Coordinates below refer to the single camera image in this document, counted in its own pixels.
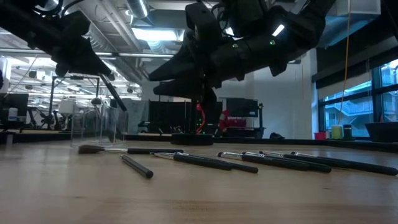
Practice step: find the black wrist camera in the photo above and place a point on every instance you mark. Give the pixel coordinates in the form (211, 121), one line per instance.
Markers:
(203, 25)
(76, 23)

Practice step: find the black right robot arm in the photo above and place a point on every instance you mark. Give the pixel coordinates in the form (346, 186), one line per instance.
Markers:
(298, 25)

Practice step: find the background black robot arms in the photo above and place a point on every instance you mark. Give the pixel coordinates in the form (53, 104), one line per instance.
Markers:
(46, 119)

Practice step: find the white lampshade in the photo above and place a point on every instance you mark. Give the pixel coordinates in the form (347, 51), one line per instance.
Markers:
(66, 107)

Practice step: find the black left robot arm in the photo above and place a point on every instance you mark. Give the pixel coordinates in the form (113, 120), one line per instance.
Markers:
(12, 15)

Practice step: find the short thick kabuki brush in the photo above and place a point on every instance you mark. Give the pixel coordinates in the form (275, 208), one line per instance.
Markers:
(96, 101)

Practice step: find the red cup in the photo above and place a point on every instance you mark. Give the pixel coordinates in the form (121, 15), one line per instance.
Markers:
(319, 136)

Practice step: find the clear acrylic brush organiser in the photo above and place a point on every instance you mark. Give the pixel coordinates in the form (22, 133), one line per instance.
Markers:
(84, 130)

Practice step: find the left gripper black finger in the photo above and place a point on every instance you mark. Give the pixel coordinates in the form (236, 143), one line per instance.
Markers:
(81, 59)

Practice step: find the large brown powder brush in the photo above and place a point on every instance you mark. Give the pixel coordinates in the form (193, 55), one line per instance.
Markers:
(149, 151)

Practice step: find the black tumbler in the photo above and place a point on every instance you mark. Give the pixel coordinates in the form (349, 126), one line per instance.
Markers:
(347, 132)

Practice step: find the medium dark-bristle makeup brush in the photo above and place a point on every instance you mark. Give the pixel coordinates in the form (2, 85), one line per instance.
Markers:
(113, 93)

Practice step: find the dark grey bin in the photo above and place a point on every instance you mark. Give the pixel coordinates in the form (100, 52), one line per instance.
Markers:
(382, 132)

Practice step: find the green container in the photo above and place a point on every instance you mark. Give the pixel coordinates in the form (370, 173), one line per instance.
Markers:
(337, 132)

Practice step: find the grey tarp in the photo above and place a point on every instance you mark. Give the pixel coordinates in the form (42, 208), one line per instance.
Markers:
(136, 115)

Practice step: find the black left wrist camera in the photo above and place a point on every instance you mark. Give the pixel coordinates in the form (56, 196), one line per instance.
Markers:
(76, 23)

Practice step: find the tall black stand frame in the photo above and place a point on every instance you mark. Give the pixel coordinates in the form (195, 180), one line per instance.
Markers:
(52, 102)

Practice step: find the black monitor on cart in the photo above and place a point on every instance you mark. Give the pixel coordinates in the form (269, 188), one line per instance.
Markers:
(245, 107)

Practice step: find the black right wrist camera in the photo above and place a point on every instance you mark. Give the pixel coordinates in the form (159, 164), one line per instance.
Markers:
(203, 25)

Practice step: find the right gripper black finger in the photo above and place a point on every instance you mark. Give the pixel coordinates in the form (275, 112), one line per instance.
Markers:
(183, 68)
(183, 88)

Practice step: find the silver round ceiling duct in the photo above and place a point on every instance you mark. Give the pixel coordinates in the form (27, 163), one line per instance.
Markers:
(138, 7)

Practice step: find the small black dome object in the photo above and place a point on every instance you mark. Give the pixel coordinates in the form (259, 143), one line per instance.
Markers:
(276, 136)

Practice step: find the ceiling tube light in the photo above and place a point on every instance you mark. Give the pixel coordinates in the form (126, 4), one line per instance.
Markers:
(140, 55)

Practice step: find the slim black makeup brush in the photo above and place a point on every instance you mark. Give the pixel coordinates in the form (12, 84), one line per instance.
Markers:
(138, 168)

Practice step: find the black computer monitor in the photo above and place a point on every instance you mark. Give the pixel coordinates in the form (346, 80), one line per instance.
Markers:
(15, 102)

